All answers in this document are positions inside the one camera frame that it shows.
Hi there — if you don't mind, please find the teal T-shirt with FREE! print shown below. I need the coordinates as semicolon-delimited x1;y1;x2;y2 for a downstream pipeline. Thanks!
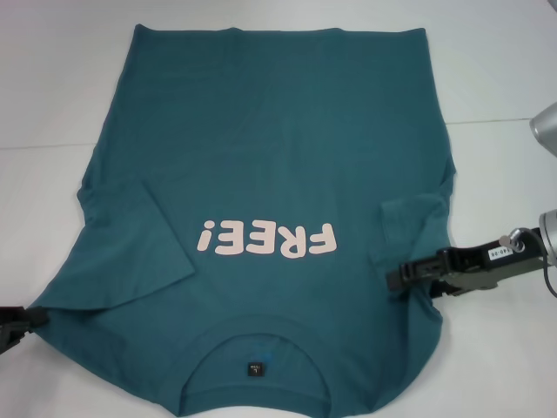
38;24;458;418

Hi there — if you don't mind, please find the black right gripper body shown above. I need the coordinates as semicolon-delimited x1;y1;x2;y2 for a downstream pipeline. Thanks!
433;236;531;300

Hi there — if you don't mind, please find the right gripper cable with plug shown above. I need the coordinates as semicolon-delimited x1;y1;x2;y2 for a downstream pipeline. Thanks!
499;226;557;300

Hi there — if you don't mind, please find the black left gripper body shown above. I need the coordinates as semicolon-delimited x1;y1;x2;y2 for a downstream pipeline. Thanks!
0;306;30;357

